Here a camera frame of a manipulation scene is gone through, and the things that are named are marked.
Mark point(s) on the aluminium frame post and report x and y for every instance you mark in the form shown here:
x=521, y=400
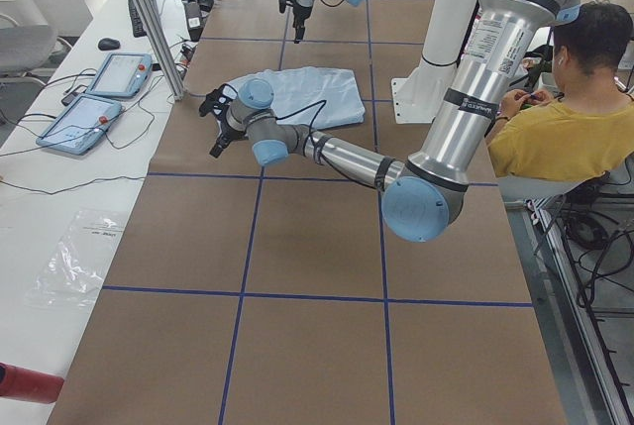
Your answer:
x=152, y=25

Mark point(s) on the light blue button shirt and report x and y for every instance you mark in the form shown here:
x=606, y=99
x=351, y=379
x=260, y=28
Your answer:
x=297, y=88

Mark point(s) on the black box with label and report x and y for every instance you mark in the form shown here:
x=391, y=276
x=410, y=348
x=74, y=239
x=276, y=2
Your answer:
x=195, y=18

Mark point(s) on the near blue teach pendant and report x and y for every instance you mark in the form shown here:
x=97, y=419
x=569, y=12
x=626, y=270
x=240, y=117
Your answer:
x=81, y=125

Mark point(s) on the far blue teach pendant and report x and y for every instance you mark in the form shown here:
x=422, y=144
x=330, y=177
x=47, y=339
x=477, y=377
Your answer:
x=121, y=75

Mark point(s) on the black computer mouse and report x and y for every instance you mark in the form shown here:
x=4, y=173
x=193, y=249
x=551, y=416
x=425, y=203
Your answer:
x=108, y=44

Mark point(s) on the person in yellow shirt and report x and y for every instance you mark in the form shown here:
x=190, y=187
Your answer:
x=588, y=130

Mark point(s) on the blue teach pendant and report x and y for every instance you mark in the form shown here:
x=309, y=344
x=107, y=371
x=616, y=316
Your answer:
x=121, y=75
x=81, y=125

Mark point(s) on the white camera pillar with base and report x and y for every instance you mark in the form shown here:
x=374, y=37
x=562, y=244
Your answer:
x=418, y=97

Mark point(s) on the red bottle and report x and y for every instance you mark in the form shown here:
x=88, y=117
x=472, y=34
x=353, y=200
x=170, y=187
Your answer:
x=28, y=385

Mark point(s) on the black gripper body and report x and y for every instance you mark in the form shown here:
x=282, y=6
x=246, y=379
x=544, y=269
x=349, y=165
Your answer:
x=299, y=13
x=227, y=129

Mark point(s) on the grey office chair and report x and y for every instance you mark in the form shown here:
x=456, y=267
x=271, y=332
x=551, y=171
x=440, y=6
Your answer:
x=24, y=48

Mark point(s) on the clear plastic bag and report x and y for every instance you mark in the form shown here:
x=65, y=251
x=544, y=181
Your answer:
x=73, y=276

